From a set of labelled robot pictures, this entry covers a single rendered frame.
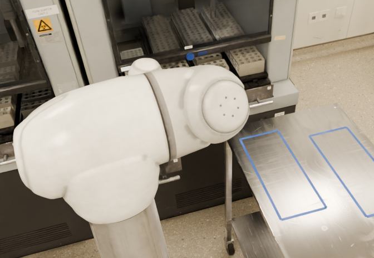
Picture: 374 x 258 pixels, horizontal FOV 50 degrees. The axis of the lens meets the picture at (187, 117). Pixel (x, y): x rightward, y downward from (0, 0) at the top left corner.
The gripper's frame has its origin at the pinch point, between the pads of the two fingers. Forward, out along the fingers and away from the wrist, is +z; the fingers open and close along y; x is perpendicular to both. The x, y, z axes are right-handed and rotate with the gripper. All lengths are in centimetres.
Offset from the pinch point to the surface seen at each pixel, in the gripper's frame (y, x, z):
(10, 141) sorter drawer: 52, -29, -1
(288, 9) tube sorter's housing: -60, -37, -28
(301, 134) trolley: -49.1, 2.7, -2.1
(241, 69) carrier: -41, -36, -6
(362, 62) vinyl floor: -174, -126, 79
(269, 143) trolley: -37.0, 3.5, -2.1
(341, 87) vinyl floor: -144, -104, 80
